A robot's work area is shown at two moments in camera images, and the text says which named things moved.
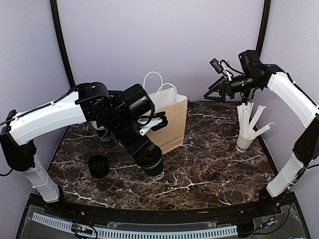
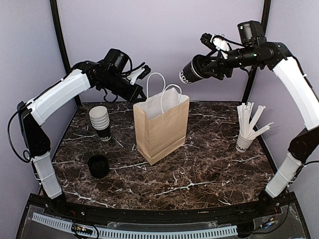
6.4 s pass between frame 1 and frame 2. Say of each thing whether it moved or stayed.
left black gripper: moved
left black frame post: stayed
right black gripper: moved
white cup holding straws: stayed
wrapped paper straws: stayed
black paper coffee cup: moved
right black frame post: stayed
